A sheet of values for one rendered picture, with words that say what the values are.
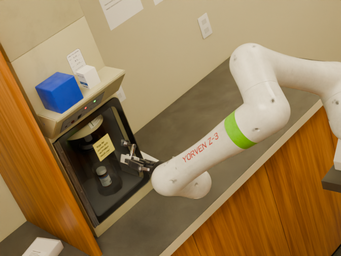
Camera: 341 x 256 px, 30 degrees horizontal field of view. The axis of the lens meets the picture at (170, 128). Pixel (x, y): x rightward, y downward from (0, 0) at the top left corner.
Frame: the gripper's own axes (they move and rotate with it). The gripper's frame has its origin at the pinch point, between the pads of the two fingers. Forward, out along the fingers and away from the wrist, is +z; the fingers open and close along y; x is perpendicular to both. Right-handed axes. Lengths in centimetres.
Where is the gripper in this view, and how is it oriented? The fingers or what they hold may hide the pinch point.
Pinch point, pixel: (129, 159)
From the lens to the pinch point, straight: 237.6
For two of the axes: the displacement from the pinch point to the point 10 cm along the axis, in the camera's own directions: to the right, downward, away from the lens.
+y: -7.2, -0.1, -7.0
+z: -6.8, -1.8, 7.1
